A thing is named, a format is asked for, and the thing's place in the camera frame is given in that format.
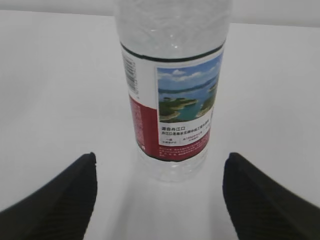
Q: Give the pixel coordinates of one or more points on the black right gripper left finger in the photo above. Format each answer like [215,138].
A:
[60,210]

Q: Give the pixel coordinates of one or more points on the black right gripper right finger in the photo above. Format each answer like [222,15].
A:
[262,209]

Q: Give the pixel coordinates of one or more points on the clear plastic water bottle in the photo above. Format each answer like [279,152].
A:
[172,53]

